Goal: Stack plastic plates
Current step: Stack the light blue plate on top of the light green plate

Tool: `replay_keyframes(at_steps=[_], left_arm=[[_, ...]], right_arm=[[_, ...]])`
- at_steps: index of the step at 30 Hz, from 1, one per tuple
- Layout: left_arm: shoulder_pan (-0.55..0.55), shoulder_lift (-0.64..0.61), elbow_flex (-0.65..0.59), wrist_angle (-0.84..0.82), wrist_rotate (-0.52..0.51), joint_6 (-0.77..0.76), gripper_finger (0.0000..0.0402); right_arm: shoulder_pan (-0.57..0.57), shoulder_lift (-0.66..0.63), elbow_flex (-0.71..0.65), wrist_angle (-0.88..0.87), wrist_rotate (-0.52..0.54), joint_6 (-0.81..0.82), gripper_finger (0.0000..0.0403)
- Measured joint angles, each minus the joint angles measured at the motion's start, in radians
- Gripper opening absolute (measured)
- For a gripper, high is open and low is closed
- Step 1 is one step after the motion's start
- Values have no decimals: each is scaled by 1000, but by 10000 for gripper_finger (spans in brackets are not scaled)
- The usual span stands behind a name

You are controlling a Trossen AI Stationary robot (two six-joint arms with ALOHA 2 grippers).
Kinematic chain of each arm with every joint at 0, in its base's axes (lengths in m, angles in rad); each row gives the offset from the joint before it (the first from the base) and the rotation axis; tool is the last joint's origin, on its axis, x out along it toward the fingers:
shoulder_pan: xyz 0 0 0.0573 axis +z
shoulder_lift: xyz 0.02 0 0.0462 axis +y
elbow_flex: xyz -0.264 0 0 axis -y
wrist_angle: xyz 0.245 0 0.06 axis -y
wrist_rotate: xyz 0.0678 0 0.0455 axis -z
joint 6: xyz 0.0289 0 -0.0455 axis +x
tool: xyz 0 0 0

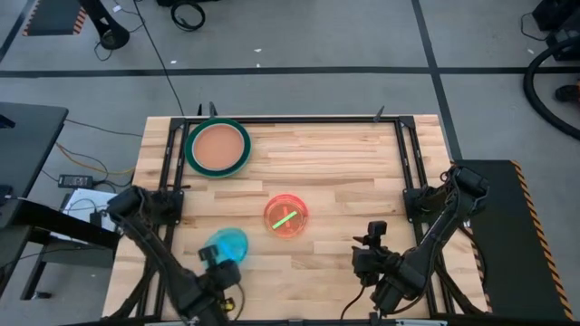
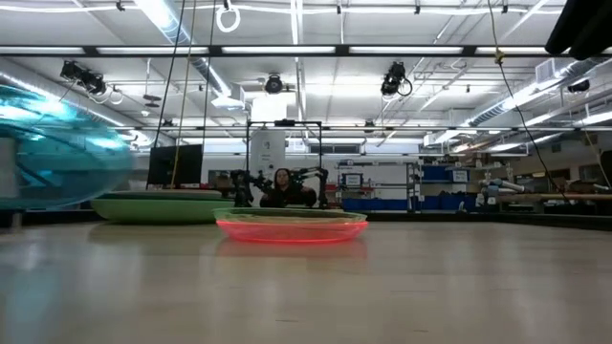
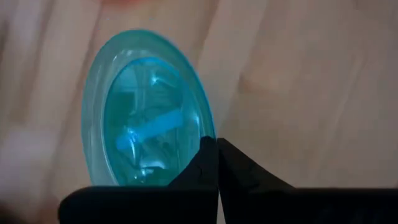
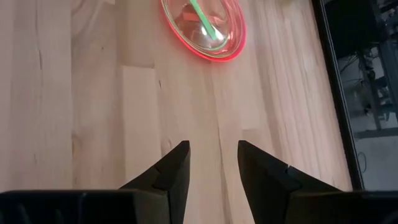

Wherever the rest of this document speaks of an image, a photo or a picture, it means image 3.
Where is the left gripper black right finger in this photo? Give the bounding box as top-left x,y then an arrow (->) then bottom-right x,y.
217,138 -> 398,224

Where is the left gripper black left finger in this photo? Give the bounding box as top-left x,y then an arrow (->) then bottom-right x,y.
58,136 -> 220,224

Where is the transparent blue plastic cup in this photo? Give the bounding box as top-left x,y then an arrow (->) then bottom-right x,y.
81,28 -> 216,188

